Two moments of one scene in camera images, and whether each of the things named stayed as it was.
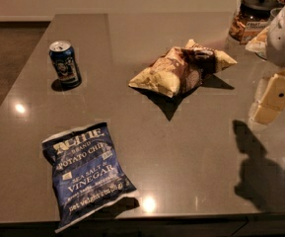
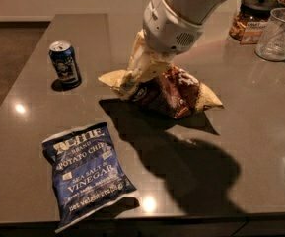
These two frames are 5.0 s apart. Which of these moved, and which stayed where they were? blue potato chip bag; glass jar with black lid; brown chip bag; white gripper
Moved: white gripper; brown chip bag
Stayed: glass jar with black lid; blue potato chip bag
